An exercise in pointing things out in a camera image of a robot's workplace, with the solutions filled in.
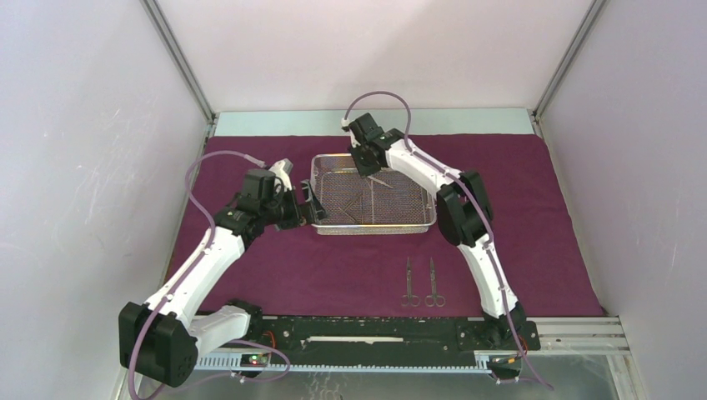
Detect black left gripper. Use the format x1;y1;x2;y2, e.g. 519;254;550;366
260;180;329;232

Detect steel tweezers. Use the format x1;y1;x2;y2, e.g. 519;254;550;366
339;194;362;224
367;176;394;188

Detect steel instrument tray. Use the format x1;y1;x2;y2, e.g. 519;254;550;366
310;153;437;236

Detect steel forceps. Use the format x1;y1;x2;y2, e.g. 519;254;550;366
424;258;446;308
401;257;420;308

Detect maroon surgical wrap cloth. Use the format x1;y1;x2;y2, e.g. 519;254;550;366
172;134;603;317

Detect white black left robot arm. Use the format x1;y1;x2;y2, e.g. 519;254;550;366
118;172;327;388

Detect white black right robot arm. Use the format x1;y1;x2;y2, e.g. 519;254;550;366
348;128;526;348

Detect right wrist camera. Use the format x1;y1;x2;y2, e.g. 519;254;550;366
343;112;384;147

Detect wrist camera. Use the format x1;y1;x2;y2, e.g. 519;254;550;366
240;158;293;208
343;112;384;147

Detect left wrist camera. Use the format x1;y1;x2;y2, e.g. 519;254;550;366
240;158;293;208

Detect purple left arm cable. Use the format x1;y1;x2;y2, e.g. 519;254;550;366
128;151;292;400

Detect right corner aluminium post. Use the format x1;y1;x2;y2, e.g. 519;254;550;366
533;0;609;121

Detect corner aluminium post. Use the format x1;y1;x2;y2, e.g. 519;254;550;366
533;0;609;121
140;0;217;124

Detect grey cable duct strip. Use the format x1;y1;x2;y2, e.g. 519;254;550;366
194;352;491;373

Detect left corner aluminium post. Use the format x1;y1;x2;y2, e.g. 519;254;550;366
140;0;217;124

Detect aluminium frame rail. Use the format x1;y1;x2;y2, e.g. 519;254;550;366
128;314;631;356

